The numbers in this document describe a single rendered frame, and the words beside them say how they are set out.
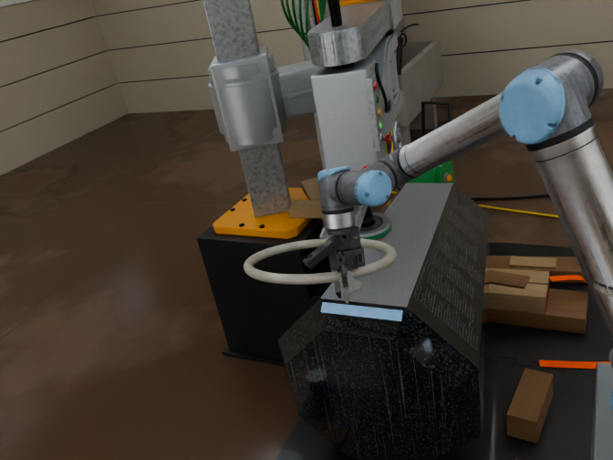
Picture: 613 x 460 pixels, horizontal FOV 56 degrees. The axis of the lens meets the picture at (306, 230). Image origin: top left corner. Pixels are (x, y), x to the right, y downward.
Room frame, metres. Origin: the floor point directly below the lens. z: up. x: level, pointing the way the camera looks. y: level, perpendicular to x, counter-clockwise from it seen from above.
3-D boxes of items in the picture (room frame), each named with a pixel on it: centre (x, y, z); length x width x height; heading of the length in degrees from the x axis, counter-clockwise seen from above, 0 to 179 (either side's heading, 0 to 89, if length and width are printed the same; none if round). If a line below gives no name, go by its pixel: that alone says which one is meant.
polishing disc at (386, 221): (2.25, -0.26, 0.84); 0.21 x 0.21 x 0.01
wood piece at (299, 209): (2.59, -0.04, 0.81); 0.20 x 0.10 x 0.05; 67
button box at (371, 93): (2.14, -0.34, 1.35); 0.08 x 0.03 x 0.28; 159
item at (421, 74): (5.48, -1.08, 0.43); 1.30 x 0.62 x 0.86; 150
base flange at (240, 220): (2.76, 0.15, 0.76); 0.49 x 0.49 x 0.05; 59
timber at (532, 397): (1.80, -0.79, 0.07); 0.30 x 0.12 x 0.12; 143
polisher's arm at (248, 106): (2.79, -0.05, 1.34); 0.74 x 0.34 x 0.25; 99
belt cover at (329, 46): (2.57, -0.38, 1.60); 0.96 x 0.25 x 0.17; 159
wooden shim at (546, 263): (2.80, -1.25, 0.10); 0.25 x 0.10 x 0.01; 62
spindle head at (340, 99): (2.32, -0.29, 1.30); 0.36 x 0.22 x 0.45; 159
